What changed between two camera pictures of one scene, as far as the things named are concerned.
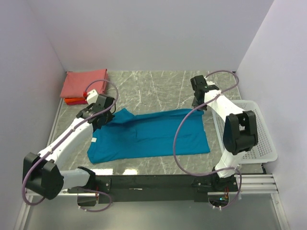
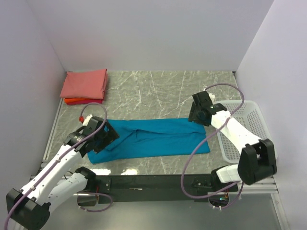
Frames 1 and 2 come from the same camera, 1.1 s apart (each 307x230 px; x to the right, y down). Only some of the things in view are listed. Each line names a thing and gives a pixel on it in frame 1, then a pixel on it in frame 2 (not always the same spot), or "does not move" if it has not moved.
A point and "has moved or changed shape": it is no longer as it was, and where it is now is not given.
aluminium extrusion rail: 253,184 does not move
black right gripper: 202,108 → 192,116
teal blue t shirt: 128,136 has moved or changed shape
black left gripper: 91,107 → 111,135
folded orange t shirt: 68,100 does not move
